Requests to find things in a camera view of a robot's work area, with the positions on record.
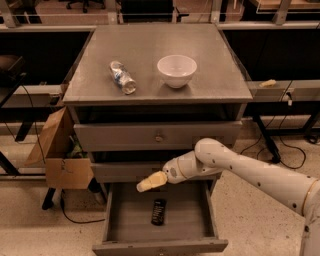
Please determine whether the black rxbar chocolate bar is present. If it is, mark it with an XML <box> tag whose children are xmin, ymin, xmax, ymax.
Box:
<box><xmin>151</xmin><ymin>199</ymin><xmax>166</xmax><ymax>226</ymax></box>

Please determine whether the black table leg right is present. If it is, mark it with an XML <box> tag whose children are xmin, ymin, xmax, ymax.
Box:
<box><xmin>253</xmin><ymin>115</ymin><xmax>281</xmax><ymax>164</ymax></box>

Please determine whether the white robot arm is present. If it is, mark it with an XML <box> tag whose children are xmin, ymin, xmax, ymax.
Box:
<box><xmin>137</xmin><ymin>138</ymin><xmax>320</xmax><ymax>256</ymax></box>

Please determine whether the clear plastic water bottle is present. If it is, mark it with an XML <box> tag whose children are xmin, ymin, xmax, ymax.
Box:
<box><xmin>109</xmin><ymin>61</ymin><xmax>136</xmax><ymax>95</ymax></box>

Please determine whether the grey top drawer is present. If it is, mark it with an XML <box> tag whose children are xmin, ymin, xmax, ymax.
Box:
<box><xmin>74</xmin><ymin>121</ymin><xmax>242</xmax><ymax>152</ymax></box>

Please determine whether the brown cardboard box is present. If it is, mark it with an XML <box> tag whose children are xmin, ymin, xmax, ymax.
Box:
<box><xmin>25</xmin><ymin>107</ymin><xmax>93</xmax><ymax>189</ymax></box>

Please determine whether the black floor cable right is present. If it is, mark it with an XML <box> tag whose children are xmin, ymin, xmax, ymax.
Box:
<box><xmin>239</xmin><ymin>114</ymin><xmax>307</xmax><ymax>170</ymax></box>

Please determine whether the white ceramic bowl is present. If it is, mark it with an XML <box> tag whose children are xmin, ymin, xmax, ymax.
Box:
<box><xmin>157</xmin><ymin>55</ymin><xmax>197</xmax><ymax>88</ymax></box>

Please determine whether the grey drawer cabinet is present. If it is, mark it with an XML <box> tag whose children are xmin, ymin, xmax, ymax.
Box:
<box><xmin>62</xmin><ymin>23</ymin><xmax>254</xmax><ymax>198</ymax></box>

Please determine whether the yellow foam piece on rail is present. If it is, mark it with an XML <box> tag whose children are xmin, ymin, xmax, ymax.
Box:
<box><xmin>259</xmin><ymin>79</ymin><xmax>276</xmax><ymax>88</ymax></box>

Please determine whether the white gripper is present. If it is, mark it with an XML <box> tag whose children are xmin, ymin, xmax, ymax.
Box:
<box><xmin>136</xmin><ymin>151</ymin><xmax>214</xmax><ymax>192</ymax></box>

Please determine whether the grey open bottom drawer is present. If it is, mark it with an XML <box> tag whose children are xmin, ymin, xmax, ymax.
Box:
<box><xmin>93</xmin><ymin>181</ymin><xmax>228</xmax><ymax>256</ymax></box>

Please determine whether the black floor cable left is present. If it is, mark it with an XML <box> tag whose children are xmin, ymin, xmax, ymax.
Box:
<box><xmin>59</xmin><ymin>189</ymin><xmax>106</xmax><ymax>225</ymax></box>

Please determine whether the black floor cable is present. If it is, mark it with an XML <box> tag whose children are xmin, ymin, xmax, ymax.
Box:
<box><xmin>59</xmin><ymin>189</ymin><xmax>106</xmax><ymax>225</ymax></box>
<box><xmin>239</xmin><ymin>114</ymin><xmax>307</xmax><ymax>170</ymax></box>

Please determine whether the grey middle drawer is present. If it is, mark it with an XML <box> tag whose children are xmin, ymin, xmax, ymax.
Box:
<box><xmin>91</xmin><ymin>161</ymin><xmax>163</xmax><ymax>183</ymax></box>

